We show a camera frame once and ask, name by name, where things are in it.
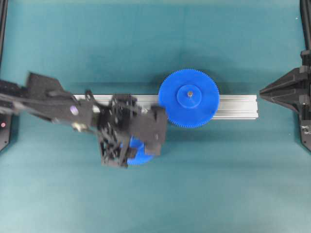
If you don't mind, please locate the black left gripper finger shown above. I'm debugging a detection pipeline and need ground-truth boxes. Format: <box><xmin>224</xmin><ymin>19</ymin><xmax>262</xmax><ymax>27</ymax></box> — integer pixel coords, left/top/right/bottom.
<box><xmin>144</xmin><ymin>105</ymin><xmax>168</xmax><ymax>155</ymax></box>
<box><xmin>98</xmin><ymin>137</ymin><xmax>136</xmax><ymax>168</ymax></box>

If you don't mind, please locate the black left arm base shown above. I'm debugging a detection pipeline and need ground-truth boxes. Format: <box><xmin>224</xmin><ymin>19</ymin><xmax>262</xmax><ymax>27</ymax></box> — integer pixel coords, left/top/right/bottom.
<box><xmin>0</xmin><ymin>114</ymin><xmax>19</xmax><ymax>153</ymax></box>

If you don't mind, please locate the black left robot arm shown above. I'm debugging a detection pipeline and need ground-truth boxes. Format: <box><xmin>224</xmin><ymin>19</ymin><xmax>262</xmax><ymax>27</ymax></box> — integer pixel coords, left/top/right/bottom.
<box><xmin>0</xmin><ymin>73</ymin><xmax>168</xmax><ymax>167</ymax></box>

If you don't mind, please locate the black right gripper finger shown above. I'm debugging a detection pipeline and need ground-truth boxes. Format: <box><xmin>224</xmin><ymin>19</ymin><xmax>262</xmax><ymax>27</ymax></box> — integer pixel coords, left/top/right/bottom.
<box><xmin>260</xmin><ymin>93</ymin><xmax>304</xmax><ymax>115</ymax></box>
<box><xmin>259</xmin><ymin>68</ymin><xmax>304</xmax><ymax>95</ymax></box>

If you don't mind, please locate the small blue gear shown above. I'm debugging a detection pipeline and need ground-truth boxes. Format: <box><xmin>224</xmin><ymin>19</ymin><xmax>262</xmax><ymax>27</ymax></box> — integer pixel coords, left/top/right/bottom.
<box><xmin>127</xmin><ymin>137</ymin><xmax>154</xmax><ymax>166</ymax></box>

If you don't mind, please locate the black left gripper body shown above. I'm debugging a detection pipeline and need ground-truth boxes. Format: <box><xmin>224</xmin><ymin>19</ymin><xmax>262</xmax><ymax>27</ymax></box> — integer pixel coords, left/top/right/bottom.
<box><xmin>72</xmin><ymin>90</ymin><xmax>152</xmax><ymax>143</ymax></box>

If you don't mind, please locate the large blue gear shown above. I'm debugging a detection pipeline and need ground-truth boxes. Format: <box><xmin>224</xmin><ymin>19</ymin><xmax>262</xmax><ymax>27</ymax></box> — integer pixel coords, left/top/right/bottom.
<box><xmin>158</xmin><ymin>69</ymin><xmax>220</xmax><ymax>128</ymax></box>

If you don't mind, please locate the green table mat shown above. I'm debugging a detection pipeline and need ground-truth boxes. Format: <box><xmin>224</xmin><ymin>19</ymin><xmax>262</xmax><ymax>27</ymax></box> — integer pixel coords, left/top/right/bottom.
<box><xmin>0</xmin><ymin>0</ymin><xmax>311</xmax><ymax>233</ymax></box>

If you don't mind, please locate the silver aluminium extrusion rail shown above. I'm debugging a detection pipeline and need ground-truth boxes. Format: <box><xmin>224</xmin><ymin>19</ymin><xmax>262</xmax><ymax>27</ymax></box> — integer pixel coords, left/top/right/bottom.
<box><xmin>72</xmin><ymin>94</ymin><xmax>258</xmax><ymax>121</ymax></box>

